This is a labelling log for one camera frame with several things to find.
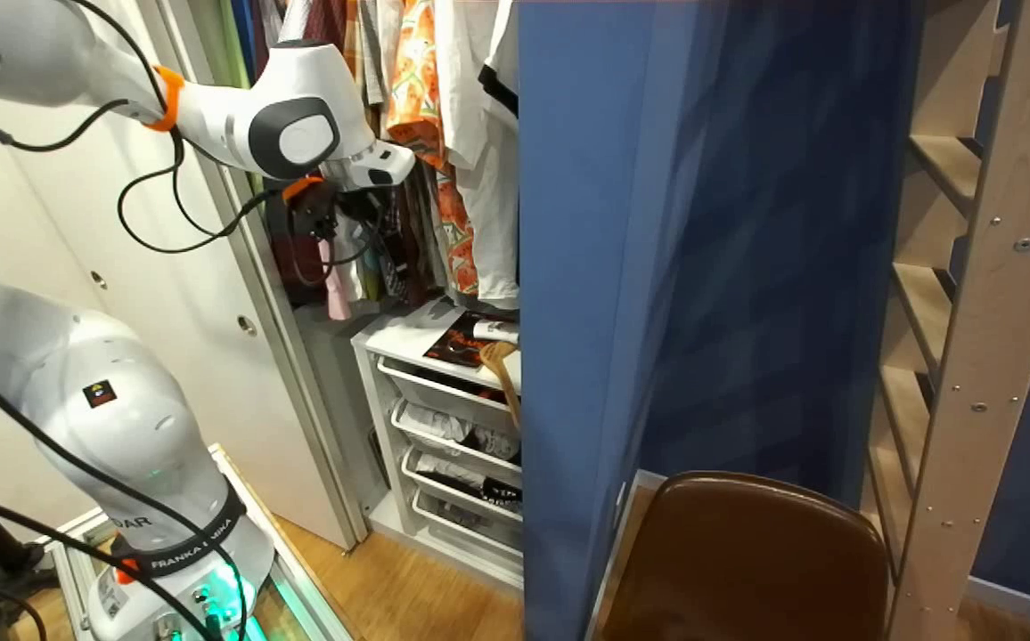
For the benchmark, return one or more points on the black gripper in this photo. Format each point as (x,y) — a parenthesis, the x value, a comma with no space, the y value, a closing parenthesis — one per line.
(312,214)

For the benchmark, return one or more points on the white shirt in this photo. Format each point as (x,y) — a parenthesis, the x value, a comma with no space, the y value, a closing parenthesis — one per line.
(476,46)

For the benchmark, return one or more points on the orange watermelon print shirt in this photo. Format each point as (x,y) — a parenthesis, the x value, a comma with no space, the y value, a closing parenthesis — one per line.
(413,118)

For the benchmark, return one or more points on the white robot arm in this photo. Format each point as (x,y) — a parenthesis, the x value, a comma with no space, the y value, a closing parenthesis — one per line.
(110,417)

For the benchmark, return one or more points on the magazine on drawer unit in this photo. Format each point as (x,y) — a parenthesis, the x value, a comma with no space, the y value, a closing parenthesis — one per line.
(463,338)

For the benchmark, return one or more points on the white sliding closet door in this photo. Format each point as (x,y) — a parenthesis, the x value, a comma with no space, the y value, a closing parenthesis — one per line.
(216,306)

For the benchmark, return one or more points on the white drawer unit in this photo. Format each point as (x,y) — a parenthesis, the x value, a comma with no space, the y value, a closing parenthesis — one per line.
(445,445)

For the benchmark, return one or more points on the blue curtain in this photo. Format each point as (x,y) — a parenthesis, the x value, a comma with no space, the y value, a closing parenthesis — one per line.
(708,201)

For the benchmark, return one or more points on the wooden ladder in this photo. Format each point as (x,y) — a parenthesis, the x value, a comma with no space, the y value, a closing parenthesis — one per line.
(956,325)

